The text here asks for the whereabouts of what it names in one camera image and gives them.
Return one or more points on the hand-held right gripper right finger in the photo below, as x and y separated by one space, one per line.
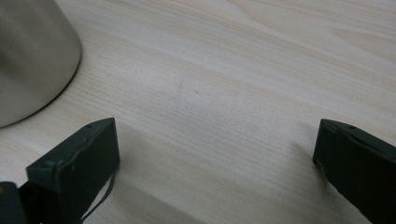
358 161

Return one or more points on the stainless steel cup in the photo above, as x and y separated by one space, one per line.
31 56

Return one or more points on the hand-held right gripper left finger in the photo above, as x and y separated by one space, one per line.
77 161

